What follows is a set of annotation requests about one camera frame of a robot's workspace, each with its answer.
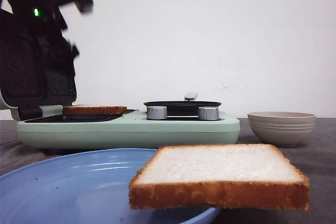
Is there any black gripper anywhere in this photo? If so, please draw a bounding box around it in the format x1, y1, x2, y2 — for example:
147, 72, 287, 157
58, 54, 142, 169
1, 0, 93, 61

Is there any breakfast maker hinged lid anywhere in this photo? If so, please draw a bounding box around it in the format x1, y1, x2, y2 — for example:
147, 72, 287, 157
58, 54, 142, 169
1, 34, 77, 121

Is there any white bread slice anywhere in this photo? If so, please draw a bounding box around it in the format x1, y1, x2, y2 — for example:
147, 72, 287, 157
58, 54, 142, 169
62, 104, 127, 115
129, 144, 310, 211

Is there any beige ribbed bowl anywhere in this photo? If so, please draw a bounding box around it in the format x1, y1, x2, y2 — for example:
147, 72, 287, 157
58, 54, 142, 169
247, 111, 317, 147

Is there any mint green breakfast maker base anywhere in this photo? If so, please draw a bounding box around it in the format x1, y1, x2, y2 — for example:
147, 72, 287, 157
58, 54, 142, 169
17, 110, 240, 150

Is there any left silver control knob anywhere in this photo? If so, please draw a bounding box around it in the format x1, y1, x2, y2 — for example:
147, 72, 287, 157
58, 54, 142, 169
146, 106, 167, 120

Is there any silver control knob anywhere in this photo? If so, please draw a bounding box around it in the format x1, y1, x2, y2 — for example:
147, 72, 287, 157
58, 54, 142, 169
146, 106, 167, 120
198, 106, 219, 121

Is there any black round frying pan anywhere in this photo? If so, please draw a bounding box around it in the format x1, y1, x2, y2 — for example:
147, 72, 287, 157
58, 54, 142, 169
144, 92, 222, 116

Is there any right silver control knob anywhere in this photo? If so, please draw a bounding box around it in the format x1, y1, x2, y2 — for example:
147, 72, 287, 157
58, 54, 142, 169
198, 106, 219, 121

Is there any blue round plate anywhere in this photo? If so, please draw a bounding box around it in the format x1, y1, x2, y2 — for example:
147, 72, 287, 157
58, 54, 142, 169
1, 148, 219, 223

